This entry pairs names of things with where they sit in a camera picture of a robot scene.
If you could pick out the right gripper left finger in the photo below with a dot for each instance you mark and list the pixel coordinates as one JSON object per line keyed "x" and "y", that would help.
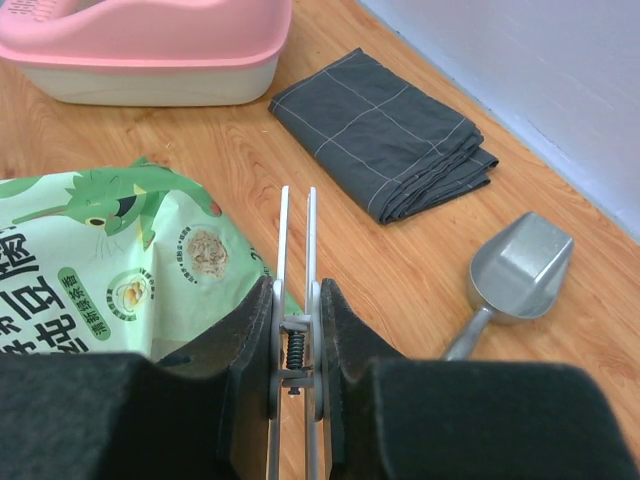
{"x": 199, "y": 413}

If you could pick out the grey metal scoop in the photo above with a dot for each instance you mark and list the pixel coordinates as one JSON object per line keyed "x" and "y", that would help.
{"x": 514, "y": 277}

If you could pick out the pink litter box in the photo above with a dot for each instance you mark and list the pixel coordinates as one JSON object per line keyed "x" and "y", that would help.
{"x": 147, "y": 53}

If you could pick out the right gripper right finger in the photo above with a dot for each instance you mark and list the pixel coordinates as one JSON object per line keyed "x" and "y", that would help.
{"x": 387, "y": 416}

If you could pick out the dark checked folded cloth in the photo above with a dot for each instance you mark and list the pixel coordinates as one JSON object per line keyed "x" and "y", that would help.
{"x": 395, "y": 150}

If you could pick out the piano pattern bag clip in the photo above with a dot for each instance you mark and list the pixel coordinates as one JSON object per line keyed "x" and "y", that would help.
{"x": 296, "y": 344}

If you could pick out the green litter bag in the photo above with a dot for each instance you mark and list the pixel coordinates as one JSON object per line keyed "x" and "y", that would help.
{"x": 136, "y": 258}

